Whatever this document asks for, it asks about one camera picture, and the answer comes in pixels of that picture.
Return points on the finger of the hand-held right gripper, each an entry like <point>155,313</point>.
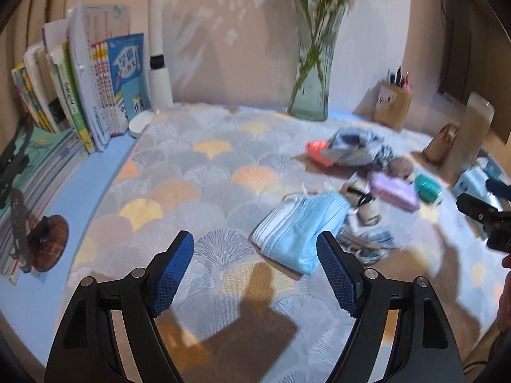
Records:
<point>499,187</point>
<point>475,207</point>

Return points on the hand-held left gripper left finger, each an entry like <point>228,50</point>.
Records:
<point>175,271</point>

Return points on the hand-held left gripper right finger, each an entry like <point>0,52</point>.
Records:
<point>337,275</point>

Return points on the stack of blue face masks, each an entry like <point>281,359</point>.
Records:
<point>299,227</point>

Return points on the blue tissue pack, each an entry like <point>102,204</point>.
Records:
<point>473,177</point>

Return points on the blue patterned small cloth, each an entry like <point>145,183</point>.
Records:
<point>371,243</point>

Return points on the beige thermos bottle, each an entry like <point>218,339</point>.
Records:
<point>469,135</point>

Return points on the brown round purse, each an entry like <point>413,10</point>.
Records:
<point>439,145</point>

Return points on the purple packet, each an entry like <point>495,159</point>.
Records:
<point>393,191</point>

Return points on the small brown plush toy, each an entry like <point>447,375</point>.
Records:
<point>399,167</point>

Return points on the fan pattern tablecloth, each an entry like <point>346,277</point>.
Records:
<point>199,175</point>

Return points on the blue white patterned cloth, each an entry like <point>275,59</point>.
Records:
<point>355,147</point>

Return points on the bamboo pen holder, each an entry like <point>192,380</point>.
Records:
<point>393,107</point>

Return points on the bunch of pens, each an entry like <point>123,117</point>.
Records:
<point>399,78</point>

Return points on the black monitor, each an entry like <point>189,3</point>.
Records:
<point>479,28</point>

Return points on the flat stack of booklets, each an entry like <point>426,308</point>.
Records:
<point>52,155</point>

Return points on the clear glass vase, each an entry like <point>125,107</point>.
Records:
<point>313,95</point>

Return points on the white desk lamp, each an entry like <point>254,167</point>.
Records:
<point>159,79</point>

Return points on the row of upright books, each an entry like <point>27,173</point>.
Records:
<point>99,79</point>

